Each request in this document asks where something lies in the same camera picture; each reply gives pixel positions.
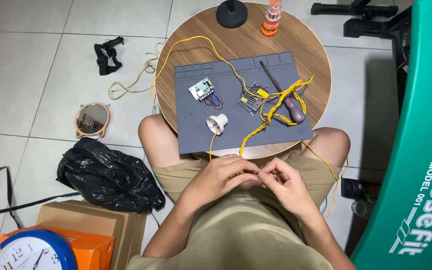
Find person's right hand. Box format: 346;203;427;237
257;157;316;221

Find person's left hand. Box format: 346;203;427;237
185;154;260;208

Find braided yellow wire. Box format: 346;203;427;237
238;75;315;177

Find grey silicone work mat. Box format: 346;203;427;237
173;51;314;155

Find white lamp socket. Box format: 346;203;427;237
206;113;229;136

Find person's khaki shirt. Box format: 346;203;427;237
126;186;335;270

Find grey cylinder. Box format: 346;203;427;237
351;199;374;220

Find perforated metal power supply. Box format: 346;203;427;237
239;84;270;115

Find green circuit board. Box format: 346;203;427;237
188;77;215;102

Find black plastic bag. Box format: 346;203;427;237
56;137;166;213

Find brown cardboard box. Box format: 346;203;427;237
36;199;148;270

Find green exercise machine panel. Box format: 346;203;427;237
350;0;432;270

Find cat ear framed mirror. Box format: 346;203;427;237
75;103;111;139

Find orange box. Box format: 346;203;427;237
0;224;116;270

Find black round stand base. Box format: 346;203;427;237
215;0;248;29

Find thin yellow wire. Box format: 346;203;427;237
149;35;270;108
300;140;350;219
209;128;221;162

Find red and blue wires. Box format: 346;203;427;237
201;94;224;113

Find brown handled screwdriver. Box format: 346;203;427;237
259;60;307;124

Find beige cord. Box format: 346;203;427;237
108;42;164;101

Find black head strap mount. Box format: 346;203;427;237
94;36;125;76

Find orange clear handled screwdriver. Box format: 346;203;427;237
260;0;283;37

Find black exercise machine frame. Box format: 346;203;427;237
310;0;415;113

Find blue wall clock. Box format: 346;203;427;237
0;228;77;270

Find black strap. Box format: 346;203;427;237
0;166;81;230

